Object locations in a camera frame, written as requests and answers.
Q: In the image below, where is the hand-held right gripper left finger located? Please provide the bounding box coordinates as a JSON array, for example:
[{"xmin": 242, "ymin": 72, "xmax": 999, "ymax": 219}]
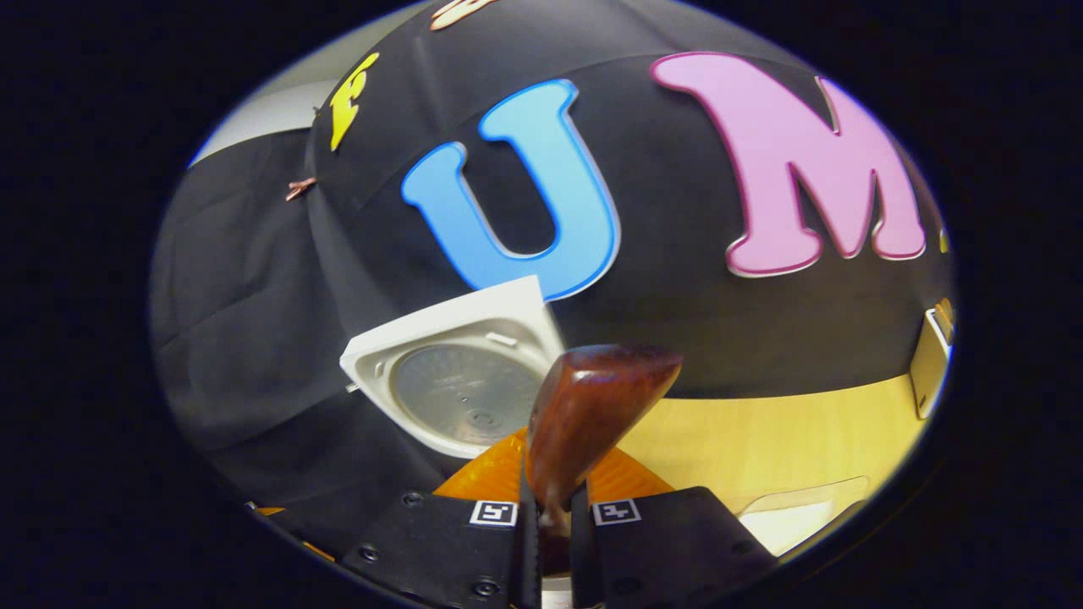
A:
[{"xmin": 338, "ymin": 427, "xmax": 542, "ymax": 609}]

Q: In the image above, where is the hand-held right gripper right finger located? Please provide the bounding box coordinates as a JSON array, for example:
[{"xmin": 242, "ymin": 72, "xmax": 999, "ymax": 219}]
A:
[{"xmin": 569, "ymin": 444, "xmax": 779, "ymax": 609}]

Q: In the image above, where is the white rice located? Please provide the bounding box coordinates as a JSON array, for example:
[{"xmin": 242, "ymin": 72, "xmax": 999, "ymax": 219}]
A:
[{"xmin": 749, "ymin": 501, "xmax": 855, "ymax": 555}]

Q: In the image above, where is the brown wooden spoon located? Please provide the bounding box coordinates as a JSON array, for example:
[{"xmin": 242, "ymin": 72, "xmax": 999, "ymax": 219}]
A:
[{"xmin": 525, "ymin": 343, "xmax": 684, "ymax": 576}]

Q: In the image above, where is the white rice cooker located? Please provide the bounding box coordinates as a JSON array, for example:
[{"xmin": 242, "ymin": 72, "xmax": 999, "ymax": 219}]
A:
[{"xmin": 339, "ymin": 275, "xmax": 566, "ymax": 460}]

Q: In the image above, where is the clear plastic container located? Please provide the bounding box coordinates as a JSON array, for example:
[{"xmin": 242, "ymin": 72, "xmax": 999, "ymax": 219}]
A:
[{"xmin": 736, "ymin": 475, "xmax": 871, "ymax": 557}]

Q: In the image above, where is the black backdrop cloth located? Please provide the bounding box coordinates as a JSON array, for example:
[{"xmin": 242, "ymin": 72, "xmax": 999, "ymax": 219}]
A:
[{"xmin": 151, "ymin": 0, "xmax": 957, "ymax": 551}]

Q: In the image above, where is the white toaster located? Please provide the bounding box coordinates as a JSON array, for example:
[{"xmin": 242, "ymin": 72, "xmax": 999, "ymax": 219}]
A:
[{"xmin": 910, "ymin": 298, "xmax": 957, "ymax": 421}]

